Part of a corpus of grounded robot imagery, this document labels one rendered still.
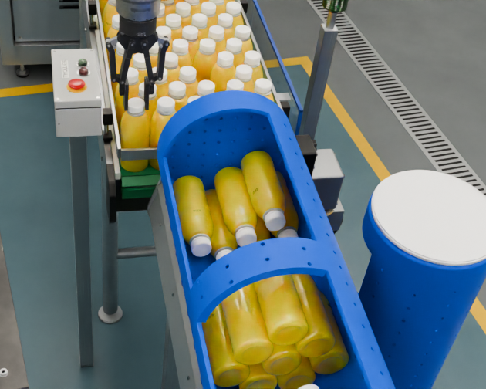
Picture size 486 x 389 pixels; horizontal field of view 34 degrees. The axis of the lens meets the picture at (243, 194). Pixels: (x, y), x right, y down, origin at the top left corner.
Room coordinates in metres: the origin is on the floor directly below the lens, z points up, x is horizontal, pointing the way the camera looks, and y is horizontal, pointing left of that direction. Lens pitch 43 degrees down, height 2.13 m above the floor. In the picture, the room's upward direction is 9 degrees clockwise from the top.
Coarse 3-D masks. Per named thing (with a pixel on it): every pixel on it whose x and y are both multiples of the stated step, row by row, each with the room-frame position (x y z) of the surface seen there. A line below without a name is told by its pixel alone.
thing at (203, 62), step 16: (176, 0) 1.91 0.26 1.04; (208, 0) 1.95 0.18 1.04; (224, 0) 1.95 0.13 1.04; (112, 16) 1.80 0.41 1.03; (160, 16) 1.79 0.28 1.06; (208, 16) 1.83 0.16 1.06; (240, 16) 1.86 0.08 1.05; (112, 32) 1.70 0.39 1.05; (176, 32) 1.74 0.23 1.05; (208, 32) 1.78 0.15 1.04; (224, 32) 1.78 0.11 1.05; (192, 48) 1.69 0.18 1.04; (224, 48) 1.72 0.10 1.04; (192, 64) 1.67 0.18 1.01; (208, 64) 1.64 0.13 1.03; (240, 64) 1.67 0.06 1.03
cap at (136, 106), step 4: (128, 100) 1.39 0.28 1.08; (132, 100) 1.39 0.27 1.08; (136, 100) 1.39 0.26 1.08; (140, 100) 1.39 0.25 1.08; (128, 104) 1.37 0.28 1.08; (132, 104) 1.38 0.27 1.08; (136, 104) 1.38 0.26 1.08; (140, 104) 1.38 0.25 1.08; (144, 104) 1.38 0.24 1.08; (128, 108) 1.37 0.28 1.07; (132, 108) 1.37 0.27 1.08; (136, 108) 1.37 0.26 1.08; (140, 108) 1.37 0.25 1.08; (132, 112) 1.37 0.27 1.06; (136, 112) 1.37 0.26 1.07; (140, 112) 1.37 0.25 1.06
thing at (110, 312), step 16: (80, 0) 2.63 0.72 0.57; (80, 16) 2.63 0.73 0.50; (96, 16) 2.00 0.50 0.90; (80, 32) 2.64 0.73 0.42; (96, 32) 1.92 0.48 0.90; (80, 48) 2.64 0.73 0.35; (96, 48) 1.84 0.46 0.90; (112, 128) 1.50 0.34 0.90; (112, 144) 1.44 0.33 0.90; (112, 160) 1.39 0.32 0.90; (112, 176) 1.33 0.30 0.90; (112, 192) 1.30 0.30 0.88; (112, 208) 1.29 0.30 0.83; (128, 208) 1.43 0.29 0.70; (144, 208) 1.44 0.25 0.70; (112, 224) 1.60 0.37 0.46; (112, 240) 1.60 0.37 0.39; (112, 256) 1.60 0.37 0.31; (128, 256) 1.63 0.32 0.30; (144, 256) 1.64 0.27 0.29; (112, 272) 1.60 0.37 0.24; (112, 288) 1.60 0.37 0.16; (112, 304) 1.60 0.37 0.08; (112, 320) 1.59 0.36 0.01
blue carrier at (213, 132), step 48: (240, 96) 1.25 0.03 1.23; (192, 144) 1.24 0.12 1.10; (240, 144) 1.27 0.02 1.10; (288, 144) 1.16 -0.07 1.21; (288, 240) 0.88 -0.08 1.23; (192, 288) 0.84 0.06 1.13; (240, 288) 0.80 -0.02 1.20; (336, 288) 0.81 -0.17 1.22; (336, 384) 0.79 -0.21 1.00; (384, 384) 0.66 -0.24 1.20
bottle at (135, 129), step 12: (132, 120) 1.36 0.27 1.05; (144, 120) 1.37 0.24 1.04; (120, 132) 1.37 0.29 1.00; (132, 132) 1.35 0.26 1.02; (144, 132) 1.36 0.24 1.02; (120, 144) 1.37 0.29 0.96; (132, 144) 1.35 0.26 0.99; (144, 144) 1.36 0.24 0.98; (132, 168) 1.35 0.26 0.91; (144, 168) 1.37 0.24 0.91
